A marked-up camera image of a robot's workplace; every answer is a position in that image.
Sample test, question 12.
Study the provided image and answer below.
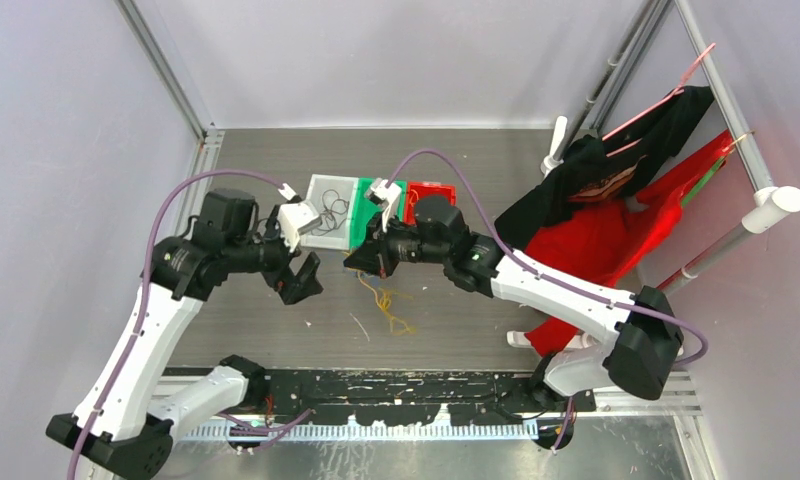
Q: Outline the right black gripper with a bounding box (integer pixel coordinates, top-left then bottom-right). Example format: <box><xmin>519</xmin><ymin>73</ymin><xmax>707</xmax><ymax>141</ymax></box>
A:
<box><xmin>345</xmin><ymin>208</ymin><xmax>449</xmax><ymax>279</ymax></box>

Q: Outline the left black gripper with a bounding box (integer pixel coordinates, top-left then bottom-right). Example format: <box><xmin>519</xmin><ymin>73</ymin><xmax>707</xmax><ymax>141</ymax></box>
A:
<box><xmin>225</xmin><ymin>206</ymin><xmax>323</xmax><ymax>302</ymax></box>

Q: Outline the brown wire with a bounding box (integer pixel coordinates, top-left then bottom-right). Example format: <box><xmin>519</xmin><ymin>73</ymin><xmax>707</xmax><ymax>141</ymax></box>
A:
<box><xmin>316</xmin><ymin>188</ymin><xmax>352</xmax><ymax>233</ymax></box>

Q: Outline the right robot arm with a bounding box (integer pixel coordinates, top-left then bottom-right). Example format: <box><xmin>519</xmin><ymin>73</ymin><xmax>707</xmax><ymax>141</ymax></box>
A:
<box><xmin>344</xmin><ymin>196</ymin><xmax>684</xmax><ymax>411</ymax></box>

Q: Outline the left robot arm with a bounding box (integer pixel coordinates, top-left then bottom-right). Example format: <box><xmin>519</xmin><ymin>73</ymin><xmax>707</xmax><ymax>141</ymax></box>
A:
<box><xmin>46</xmin><ymin>188</ymin><xmax>322</xmax><ymax>479</ymax></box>

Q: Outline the green plastic bin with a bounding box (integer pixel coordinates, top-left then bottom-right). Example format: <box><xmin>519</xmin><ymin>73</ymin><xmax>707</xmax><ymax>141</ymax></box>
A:
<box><xmin>349</xmin><ymin>177</ymin><xmax>381</xmax><ymax>251</ymax></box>

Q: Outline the white plastic bin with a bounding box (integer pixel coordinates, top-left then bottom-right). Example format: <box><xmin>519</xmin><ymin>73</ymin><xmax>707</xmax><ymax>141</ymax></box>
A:
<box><xmin>301</xmin><ymin>174</ymin><xmax>358</xmax><ymax>251</ymax></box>

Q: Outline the red plastic bin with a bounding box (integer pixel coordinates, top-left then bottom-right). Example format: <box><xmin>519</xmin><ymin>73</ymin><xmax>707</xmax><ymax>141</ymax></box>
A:
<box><xmin>402</xmin><ymin>182</ymin><xmax>456</xmax><ymax>224</ymax></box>

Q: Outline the white rack base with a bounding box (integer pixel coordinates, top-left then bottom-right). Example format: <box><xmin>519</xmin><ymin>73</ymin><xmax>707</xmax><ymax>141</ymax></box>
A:
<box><xmin>506</xmin><ymin>330</ymin><xmax>598</xmax><ymax>351</ymax></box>

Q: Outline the red shirt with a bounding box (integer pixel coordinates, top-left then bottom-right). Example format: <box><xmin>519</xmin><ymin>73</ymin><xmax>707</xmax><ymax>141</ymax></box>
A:
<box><xmin>523</xmin><ymin>129</ymin><xmax>736</xmax><ymax>359</ymax></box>

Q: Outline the black shirt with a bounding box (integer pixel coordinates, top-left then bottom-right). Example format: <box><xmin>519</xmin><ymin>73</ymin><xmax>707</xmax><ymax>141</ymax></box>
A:
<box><xmin>494</xmin><ymin>86</ymin><xmax>714</xmax><ymax>249</ymax></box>

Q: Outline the green hanger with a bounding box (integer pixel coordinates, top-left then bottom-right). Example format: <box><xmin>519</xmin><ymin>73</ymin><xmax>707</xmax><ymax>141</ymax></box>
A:
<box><xmin>679</xmin><ymin>130</ymin><xmax>754</xmax><ymax>208</ymax></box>

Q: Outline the pink hanger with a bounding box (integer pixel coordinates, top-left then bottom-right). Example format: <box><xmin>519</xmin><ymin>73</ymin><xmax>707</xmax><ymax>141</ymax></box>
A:
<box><xmin>601</xmin><ymin>42</ymin><xmax>716</xmax><ymax>157</ymax></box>

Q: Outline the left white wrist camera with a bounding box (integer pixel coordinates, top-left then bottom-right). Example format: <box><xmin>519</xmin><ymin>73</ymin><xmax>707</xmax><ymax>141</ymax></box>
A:
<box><xmin>277</xmin><ymin>200</ymin><xmax>322</xmax><ymax>253</ymax></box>

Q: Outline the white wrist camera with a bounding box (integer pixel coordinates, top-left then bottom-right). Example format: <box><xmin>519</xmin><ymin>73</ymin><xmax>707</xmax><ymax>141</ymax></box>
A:
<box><xmin>277</xmin><ymin>200</ymin><xmax>322</xmax><ymax>253</ymax></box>
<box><xmin>365</xmin><ymin>178</ymin><xmax>403</xmax><ymax>233</ymax></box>

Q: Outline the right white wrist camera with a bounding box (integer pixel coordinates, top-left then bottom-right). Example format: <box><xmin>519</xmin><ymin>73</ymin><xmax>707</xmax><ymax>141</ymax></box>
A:
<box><xmin>365</xmin><ymin>178</ymin><xmax>403</xmax><ymax>233</ymax></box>

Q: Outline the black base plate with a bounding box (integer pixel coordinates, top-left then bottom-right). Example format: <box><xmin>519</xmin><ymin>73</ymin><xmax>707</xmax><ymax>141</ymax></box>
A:
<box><xmin>225</xmin><ymin>369</ymin><xmax>565</xmax><ymax>427</ymax></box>

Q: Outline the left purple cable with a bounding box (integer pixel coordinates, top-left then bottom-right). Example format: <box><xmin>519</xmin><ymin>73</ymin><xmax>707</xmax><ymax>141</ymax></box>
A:
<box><xmin>65</xmin><ymin>169</ymin><xmax>315</xmax><ymax>480</ymax></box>

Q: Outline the purple cable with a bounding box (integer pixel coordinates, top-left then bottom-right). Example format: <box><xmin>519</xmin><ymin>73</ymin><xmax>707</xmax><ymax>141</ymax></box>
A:
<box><xmin>65</xmin><ymin>169</ymin><xmax>315</xmax><ymax>480</ymax></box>
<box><xmin>386</xmin><ymin>148</ymin><xmax>710</xmax><ymax>452</ymax></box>

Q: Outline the white rack post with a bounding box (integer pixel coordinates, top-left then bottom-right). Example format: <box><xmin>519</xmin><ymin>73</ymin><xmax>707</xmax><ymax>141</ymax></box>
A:
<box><xmin>540</xmin><ymin>116</ymin><xmax>568</xmax><ymax>177</ymax></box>

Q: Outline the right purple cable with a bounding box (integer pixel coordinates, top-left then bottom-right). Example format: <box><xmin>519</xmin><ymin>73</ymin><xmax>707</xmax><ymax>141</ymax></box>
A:
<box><xmin>386</xmin><ymin>148</ymin><xmax>710</xmax><ymax>452</ymax></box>

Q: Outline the metal clothes rail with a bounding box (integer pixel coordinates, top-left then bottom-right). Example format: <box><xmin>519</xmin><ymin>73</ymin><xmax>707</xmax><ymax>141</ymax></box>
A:
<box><xmin>659</xmin><ymin>0</ymin><xmax>800</xmax><ymax>296</ymax></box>

